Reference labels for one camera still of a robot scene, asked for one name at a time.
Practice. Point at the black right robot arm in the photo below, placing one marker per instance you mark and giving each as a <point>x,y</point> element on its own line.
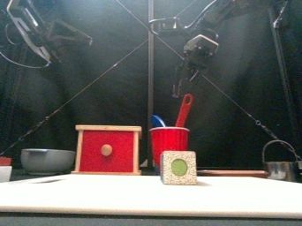
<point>224,11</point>

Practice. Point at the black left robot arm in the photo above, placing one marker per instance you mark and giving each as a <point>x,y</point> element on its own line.
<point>13,38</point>

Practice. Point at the toy sushi roll green centre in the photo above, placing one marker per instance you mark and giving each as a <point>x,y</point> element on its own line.
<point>180,167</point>

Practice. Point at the blue plastic utensil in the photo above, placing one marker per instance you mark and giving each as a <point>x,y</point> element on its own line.
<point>157,121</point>

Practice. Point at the red plastic cup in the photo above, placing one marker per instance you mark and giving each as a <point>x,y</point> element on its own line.
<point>169,142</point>

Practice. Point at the wooden box with red front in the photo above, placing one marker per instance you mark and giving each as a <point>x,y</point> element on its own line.
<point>106,150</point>

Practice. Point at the brown wooden board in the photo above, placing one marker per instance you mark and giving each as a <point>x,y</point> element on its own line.
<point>232,173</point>

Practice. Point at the white cutting board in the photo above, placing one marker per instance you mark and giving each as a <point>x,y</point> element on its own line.
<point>118,194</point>

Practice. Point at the grey bowl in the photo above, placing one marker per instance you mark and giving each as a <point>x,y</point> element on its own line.
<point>45,161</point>

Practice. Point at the red and white toy nigiri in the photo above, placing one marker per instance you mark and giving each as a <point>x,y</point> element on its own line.
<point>5,169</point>

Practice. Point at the black vertical frame pole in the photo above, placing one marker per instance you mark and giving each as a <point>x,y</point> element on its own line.
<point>150,88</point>

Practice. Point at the black frame post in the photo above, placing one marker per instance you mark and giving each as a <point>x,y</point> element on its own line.
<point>284,88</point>

